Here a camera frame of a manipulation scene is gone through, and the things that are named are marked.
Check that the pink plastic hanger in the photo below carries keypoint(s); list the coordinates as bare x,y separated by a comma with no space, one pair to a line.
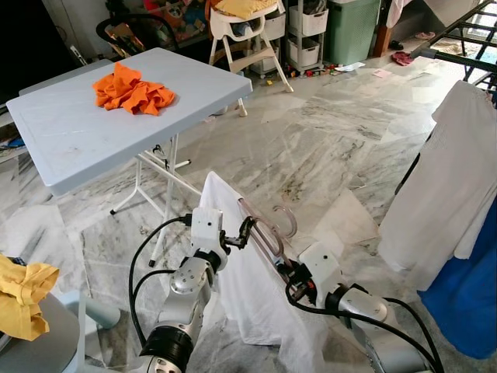
262,231

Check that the white shirt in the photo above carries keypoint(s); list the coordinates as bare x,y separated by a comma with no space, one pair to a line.
248,303
446,179

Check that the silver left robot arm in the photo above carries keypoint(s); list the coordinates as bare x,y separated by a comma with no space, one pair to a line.
182,299

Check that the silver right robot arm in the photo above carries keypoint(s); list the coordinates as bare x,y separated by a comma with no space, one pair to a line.
388,346

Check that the blue shirt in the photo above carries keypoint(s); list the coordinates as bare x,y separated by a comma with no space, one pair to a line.
466,303

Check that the orange cloth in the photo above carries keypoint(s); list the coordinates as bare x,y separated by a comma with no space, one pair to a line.
128,93

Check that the light blue folding table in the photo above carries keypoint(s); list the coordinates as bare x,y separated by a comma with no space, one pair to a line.
78,132

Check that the white storage trolley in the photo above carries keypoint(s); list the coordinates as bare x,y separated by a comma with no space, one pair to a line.
307,50

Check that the white paper sheet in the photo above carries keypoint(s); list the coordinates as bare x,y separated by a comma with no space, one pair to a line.
351,67

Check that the white high chair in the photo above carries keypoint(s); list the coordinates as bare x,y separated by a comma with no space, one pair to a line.
248,31

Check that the pink paper sheet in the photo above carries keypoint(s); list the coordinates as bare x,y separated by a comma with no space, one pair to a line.
382,74

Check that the colourful play mat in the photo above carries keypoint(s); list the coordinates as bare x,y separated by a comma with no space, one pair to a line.
178,19

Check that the light grey plastic chair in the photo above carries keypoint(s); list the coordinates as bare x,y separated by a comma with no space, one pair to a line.
46,350

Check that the yellow garment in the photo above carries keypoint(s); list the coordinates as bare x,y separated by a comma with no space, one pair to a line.
23,299

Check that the yellow cushion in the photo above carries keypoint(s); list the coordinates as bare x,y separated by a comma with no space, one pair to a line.
245,8

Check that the grey plastic table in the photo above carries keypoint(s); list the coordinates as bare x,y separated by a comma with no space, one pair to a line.
70,76

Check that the green bin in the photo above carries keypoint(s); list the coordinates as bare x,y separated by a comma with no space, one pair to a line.
351,31

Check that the red slippers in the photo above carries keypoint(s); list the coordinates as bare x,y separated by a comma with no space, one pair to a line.
402,58

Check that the pink cloth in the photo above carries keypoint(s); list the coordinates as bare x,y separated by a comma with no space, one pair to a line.
394,12

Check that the black metal drying rack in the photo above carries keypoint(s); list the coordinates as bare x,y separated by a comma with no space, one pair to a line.
458,60

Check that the black television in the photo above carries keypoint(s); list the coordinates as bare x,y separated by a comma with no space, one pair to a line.
23,47

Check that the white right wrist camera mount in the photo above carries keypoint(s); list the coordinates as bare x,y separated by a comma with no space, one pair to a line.
320,266

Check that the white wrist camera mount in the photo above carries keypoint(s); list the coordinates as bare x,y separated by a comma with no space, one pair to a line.
207,228
320,266

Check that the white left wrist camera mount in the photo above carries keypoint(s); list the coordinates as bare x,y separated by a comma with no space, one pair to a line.
207,228

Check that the brown wooden post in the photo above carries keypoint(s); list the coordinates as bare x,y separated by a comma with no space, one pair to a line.
382,43

